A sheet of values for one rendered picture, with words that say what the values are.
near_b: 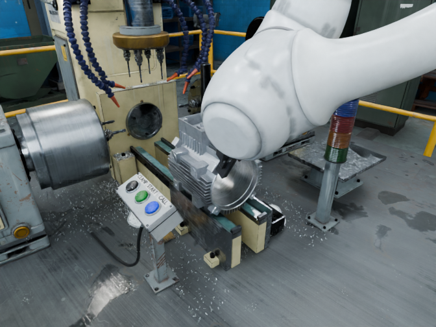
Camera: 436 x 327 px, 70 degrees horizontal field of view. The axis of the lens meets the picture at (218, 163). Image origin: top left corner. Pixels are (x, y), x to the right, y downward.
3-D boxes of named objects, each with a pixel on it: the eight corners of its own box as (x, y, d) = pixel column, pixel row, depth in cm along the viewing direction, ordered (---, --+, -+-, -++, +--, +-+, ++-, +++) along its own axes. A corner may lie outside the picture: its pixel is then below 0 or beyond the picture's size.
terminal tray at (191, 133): (178, 141, 89) (176, 118, 86) (209, 133, 95) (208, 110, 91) (201, 157, 81) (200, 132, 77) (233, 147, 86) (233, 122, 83)
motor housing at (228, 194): (169, 191, 95) (164, 133, 85) (220, 172, 104) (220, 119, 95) (206, 226, 80) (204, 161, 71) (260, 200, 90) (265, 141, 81)
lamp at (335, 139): (322, 143, 88) (324, 128, 86) (335, 137, 91) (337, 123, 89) (340, 150, 84) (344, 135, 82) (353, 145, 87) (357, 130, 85)
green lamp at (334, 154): (319, 157, 90) (322, 143, 88) (332, 151, 94) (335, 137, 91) (337, 165, 86) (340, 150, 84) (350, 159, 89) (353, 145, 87)
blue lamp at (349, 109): (327, 113, 84) (330, 96, 82) (340, 108, 87) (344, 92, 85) (347, 119, 80) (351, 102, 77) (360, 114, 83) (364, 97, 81)
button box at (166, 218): (124, 203, 75) (113, 189, 71) (148, 184, 77) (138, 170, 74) (157, 243, 63) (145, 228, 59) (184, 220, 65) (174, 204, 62)
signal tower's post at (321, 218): (304, 219, 102) (325, 93, 81) (319, 210, 106) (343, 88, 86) (324, 232, 96) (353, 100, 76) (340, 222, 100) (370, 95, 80)
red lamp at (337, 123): (324, 128, 86) (327, 113, 84) (337, 123, 89) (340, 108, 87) (344, 135, 82) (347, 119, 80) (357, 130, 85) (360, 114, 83)
